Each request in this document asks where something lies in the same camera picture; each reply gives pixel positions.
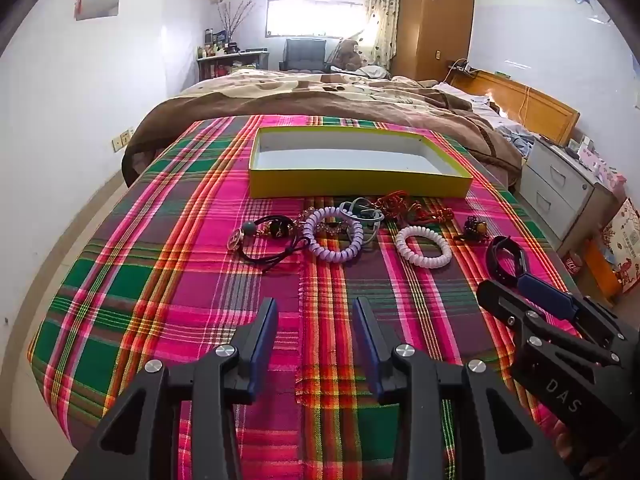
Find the window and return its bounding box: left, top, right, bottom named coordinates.
left=266, top=0, right=365, bottom=38

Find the brown patterned blanket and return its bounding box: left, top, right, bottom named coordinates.
left=121, top=70, right=526, bottom=188

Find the grey hair tie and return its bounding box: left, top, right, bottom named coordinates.
left=339, top=197, right=386, bottom=248

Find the grey armchair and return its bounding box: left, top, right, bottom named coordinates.
left=279, top=38, right=333, bottom=72

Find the red patterned paper bag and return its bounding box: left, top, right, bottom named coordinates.
left=600, top=199, right=640, bottom=296

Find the brown teddy bear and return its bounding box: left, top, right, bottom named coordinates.
left=334, top=37, right=363, bottom=72

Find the grey nightstand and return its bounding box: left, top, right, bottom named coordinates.
left=520, top=136, right=618, bottom=256

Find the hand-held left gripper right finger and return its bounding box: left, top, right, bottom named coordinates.
left=351, top=297, right=576, bottom=480

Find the pale pink coil hair tie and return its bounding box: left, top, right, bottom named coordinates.
left=394, top=225, right=453, bottom=268

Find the amber bead bracelet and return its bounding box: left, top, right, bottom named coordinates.
left=460, top=214, right=490, bottom=247

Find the pink crystal bracelet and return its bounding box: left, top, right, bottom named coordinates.
left=299, top=210, right=351, bottom=234

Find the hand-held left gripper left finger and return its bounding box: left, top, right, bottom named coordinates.
left=62, top=297, right=280, bottom=480

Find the floral curtain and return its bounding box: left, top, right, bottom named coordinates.
left=364, top=0, right=402, bottom=68

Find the black wristband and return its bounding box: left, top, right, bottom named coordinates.
left=486, top=235, right=531, bottom=291

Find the light crumpled bedsheet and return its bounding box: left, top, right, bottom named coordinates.
left=435, top=82, right=536, bottom=156

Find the yellow cardboard box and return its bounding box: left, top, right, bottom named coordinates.
left=248, top=126, right=474, bottom=200

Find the wooden wardrobe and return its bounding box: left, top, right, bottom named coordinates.
left=390, top=0, right=476, bottom=82

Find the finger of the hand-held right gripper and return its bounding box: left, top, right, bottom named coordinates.
left=476, top=280, right=551, bottom=348
left=516, top=272, right=633, bottom=357

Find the vase of bare branches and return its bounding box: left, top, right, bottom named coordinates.
left=218, top=0, right=256, bottom=43

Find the pink plaid blanket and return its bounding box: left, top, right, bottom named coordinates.
left=27, top=115, right=571, bottom=480

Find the black hair tie with charms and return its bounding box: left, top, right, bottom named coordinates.
left=229, top=215, right=308, bottom=273

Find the purple coil hair tie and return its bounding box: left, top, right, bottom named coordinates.
left=303, top=206, right=364, bottom=262

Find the white shelf with bottles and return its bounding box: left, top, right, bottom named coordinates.
left=196, top=49, right=271, bottom=81

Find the red knotted cord bracelet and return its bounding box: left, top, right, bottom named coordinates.
left=375, top=190, right=456, bottom=226

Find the wooden headboard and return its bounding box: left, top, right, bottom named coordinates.
left=447, top=69, right=581, bottom=147

